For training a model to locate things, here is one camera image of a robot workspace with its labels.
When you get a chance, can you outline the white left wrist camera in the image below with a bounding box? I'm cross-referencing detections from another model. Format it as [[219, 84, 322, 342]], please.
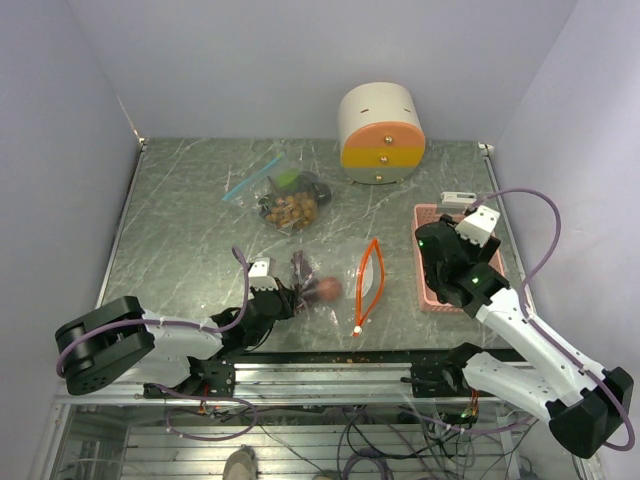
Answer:
[[248, 257, 278, 291]]

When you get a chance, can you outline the fake dark blue grape bunch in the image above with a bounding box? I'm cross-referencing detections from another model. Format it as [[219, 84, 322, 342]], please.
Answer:
[[291, 250, 320, 312]]

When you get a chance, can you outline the aluminium rail frame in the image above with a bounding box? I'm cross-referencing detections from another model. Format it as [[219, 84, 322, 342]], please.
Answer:
[[29, 344, 606, 480]]

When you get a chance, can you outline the orange zip top bag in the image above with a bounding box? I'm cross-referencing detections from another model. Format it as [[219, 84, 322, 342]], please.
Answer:
[[292, 238, 386, 338]]

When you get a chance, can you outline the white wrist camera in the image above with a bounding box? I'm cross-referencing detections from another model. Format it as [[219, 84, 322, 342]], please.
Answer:
[[455, 205, 501, 247], [248, 257, 278, 291]]

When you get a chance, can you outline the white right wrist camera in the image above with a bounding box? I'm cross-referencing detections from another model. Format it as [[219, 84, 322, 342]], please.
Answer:
[[455, 205, 501, 247]]

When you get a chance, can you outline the round mini drawer cabinet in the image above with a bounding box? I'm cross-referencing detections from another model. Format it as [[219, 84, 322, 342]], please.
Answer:
[[338, 82, 426, 185]]

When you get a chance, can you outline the blue zip top bag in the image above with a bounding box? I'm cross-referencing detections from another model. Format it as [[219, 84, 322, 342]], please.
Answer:
[[223, 153, 333, 235]]

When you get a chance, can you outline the fake green vegetable piece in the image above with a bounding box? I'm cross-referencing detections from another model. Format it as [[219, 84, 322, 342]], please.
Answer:
[[274, 169, 300, 190]]

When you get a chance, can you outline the fake brown round fruit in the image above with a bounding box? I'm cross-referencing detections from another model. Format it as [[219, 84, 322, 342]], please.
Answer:
[[316, 277, 343, 302]]

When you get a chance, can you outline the small white plastic clip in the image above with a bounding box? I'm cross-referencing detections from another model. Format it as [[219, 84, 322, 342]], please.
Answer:
[[441, 191, 477, 208]]

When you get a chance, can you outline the fake brown longan bunch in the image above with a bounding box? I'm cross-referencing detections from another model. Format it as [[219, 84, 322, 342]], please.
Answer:
[[259, 192, 319, 230]]

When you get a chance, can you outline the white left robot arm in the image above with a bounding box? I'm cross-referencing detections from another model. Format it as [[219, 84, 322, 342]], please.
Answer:
[[55, 281, 305, 397]]

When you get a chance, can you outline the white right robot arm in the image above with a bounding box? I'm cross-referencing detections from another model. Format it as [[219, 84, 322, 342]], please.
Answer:
[[414, 215, 634, 459]]

